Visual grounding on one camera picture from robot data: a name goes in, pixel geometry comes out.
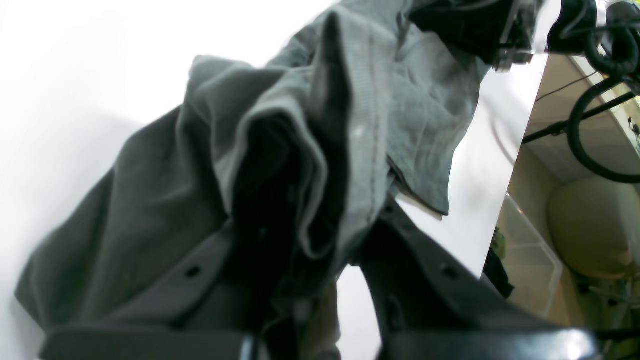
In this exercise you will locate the dark grey t-shirt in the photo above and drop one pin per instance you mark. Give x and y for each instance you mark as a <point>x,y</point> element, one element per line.
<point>299,156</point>

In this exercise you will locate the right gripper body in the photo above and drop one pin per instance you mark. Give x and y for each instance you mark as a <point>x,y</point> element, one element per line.
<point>500,32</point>

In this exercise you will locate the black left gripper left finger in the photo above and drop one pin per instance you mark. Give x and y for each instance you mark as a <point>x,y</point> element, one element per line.
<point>145,328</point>

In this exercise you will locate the black tripod stand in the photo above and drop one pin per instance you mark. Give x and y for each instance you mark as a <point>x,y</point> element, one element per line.
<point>580,114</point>

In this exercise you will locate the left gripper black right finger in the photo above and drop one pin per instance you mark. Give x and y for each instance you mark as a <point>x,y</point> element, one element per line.
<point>430,307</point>

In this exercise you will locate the clear plastic storage bin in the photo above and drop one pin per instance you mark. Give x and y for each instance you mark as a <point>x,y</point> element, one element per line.
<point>533,269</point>

